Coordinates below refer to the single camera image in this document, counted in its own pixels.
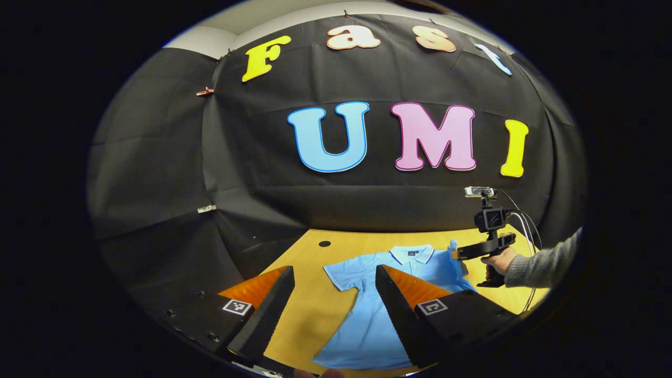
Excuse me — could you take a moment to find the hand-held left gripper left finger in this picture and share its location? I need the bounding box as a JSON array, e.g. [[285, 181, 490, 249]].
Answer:
[[157, 265, 296, 368]]

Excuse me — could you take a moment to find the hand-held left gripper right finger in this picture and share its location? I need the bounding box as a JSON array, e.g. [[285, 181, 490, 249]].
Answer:
[[374, 264, 520, 369]]

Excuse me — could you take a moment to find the light blue T-shirt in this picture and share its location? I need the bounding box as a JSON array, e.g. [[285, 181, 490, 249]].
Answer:
[[313, 240, 478, 371]]

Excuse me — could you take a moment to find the black backdrop cloth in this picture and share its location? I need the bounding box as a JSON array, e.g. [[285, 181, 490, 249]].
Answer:
[[87, 10, 587, 316]]

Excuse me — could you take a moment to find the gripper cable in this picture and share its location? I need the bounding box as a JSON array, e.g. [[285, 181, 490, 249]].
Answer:
[[496, 190, 544, 313]]

